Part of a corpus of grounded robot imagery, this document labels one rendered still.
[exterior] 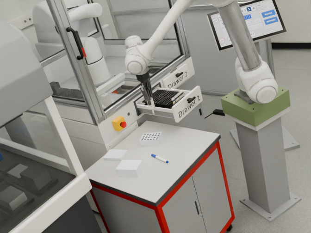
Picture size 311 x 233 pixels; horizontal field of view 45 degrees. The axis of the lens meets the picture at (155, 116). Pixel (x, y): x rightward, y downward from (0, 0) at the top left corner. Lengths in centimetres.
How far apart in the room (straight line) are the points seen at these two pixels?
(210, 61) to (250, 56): 226
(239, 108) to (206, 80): 212
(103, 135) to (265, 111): 97
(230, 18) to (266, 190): 122
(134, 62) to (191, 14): 232
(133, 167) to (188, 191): 33
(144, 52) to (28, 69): 57
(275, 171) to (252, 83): 78
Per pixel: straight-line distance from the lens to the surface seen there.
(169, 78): 272
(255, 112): 220
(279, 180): 268
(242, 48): 195
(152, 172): 206
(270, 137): 245
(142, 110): 249
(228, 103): 234
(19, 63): 171
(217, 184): 234
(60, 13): 212
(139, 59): 188
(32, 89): 172
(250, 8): 305
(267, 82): 201
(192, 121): 304
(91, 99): 225
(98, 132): 235
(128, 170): 206
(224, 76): 422
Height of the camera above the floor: 195
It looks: 27 degrees down
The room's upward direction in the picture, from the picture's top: 16 degrees counter-clockwise
